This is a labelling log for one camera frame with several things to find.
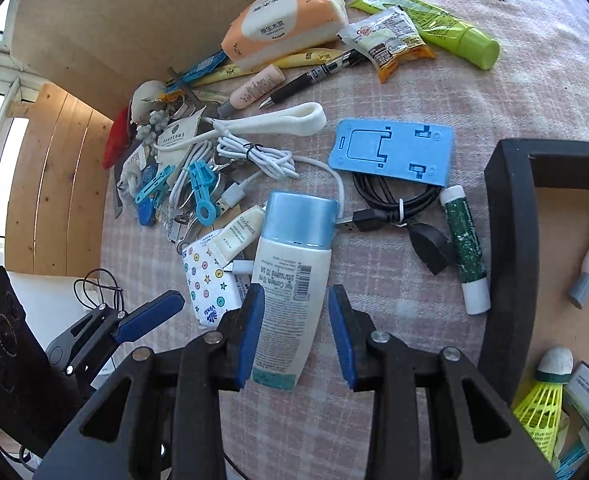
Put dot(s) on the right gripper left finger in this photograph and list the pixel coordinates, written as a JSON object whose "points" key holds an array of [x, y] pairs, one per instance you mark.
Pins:
{"points": [[219, 360]]}

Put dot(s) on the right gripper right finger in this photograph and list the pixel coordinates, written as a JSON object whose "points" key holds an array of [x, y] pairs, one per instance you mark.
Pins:
{"points": [[375, 361]]}

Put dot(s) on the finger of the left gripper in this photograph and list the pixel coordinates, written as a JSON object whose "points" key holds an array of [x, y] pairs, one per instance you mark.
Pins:
{"points": [[88, 344]]}

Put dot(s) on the Vinda tissue pack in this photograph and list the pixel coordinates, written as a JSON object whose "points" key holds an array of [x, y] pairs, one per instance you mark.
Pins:
{"points": [[212, 291]]}

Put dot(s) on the large cream lotion bottle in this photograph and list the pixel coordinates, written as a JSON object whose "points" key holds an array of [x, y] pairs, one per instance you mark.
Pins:
{"points": [[292, 264]]}

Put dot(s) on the yellow plastic shuttlecock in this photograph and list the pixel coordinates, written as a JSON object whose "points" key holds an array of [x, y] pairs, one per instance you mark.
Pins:
{"points": [[539, 413]]}

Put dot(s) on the white massage roller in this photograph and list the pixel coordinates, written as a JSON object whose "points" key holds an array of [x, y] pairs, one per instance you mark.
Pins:
{"points": [[301, 120]]}

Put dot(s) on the teal clothespin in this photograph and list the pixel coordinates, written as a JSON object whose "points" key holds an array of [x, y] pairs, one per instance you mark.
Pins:
{"points": [[571, 461], [155, 184]]}

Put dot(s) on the green Mentholatum lip balm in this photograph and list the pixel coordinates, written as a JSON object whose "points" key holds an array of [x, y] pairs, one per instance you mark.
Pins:
{"points": [[470, 263]]}

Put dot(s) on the small white cream tube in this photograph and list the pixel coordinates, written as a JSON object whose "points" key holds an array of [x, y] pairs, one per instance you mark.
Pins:
{"points": [[239, 233]]}

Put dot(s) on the teal clothespin in pile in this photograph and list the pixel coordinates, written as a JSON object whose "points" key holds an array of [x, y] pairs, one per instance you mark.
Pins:
{"points": [[155, 184]]}

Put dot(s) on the red cloth pouch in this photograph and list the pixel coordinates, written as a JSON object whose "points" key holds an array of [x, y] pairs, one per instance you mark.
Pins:
{"points": [[118, 140]]}

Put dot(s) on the blue phone stand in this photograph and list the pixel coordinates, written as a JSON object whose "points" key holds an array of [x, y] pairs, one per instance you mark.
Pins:
{"points": [[410, 151]]}

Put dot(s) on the black storage tray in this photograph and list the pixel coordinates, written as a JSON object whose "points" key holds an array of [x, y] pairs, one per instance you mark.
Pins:
{"points": [[515, 170]]}

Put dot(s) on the white shower cap sachet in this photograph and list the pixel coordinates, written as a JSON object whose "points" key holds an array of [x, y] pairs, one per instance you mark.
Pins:
{"points": [[174, 142]]}

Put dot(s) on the yellow pen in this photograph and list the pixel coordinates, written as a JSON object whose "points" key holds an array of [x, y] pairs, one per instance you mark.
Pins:
{"points": [[309, 57]]}

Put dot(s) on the black pen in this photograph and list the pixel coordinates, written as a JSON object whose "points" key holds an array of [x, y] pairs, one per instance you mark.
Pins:
{"points": [[313, 76]]}

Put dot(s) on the snack sachet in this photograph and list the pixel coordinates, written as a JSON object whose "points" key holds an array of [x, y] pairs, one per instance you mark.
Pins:
{"points": [[388, 39]]}

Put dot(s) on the green tube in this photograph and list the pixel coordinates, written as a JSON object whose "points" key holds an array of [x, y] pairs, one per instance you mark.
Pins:
{"points": [[443, 29]]}

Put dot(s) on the orange tissue pack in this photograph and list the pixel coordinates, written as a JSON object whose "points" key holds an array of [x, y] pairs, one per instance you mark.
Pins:
{"points": [[270, 29]]}

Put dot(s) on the blue ring clothespin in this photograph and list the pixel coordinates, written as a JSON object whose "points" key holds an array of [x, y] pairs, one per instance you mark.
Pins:
{"points": [[203, 182]]}

